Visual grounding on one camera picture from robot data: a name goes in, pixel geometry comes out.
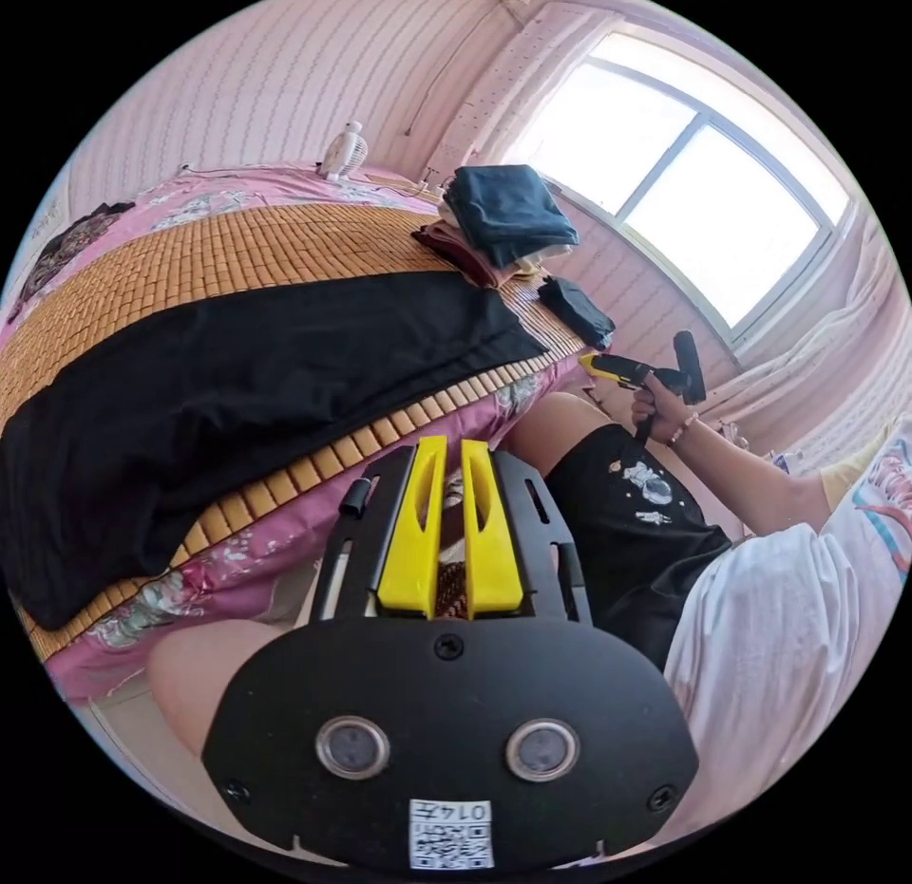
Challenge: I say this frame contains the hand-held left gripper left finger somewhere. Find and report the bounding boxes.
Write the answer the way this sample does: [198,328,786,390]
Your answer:
[376,434,449,620]

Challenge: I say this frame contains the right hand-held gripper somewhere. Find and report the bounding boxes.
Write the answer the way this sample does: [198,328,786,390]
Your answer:
[578,354,687,395]

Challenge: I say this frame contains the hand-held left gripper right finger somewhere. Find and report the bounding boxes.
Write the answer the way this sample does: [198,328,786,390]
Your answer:
[461,439,527,621]

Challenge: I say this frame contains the person's right forearm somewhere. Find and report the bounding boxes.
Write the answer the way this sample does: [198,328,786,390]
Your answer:
[668,413,833,537]

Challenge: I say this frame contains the black long pants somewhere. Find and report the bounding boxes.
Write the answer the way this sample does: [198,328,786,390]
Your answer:
[0,271,551,632]

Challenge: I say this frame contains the person's right hand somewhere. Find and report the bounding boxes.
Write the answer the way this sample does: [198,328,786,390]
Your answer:
[630,381,698,448]

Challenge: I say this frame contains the folded black garment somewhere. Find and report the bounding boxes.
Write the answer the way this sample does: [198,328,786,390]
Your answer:
[536,276,618,352]

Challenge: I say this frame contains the pile of clothes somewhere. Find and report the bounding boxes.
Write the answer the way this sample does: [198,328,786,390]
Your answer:
[410,164,580,290]

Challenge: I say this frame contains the window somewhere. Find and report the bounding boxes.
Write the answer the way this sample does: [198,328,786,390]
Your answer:
[498,14,856,351]

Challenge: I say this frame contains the person's body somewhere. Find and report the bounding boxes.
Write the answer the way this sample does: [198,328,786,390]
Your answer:
[147,390,912,821]

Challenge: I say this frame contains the white curtain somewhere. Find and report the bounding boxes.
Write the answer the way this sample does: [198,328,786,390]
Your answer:
[701,207,912,465]

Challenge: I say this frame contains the white fan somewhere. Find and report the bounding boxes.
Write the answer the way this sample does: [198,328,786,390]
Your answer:
[315,120,371,183]

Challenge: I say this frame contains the bed with woven mat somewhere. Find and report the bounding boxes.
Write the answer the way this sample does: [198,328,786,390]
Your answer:
[0,162,607,707]

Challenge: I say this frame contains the dark patterned garment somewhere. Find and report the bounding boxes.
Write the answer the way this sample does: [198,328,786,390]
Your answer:
[9,201,137,309]

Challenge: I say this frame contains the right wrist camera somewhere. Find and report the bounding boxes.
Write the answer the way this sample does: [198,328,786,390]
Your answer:
[673,330,708,406]

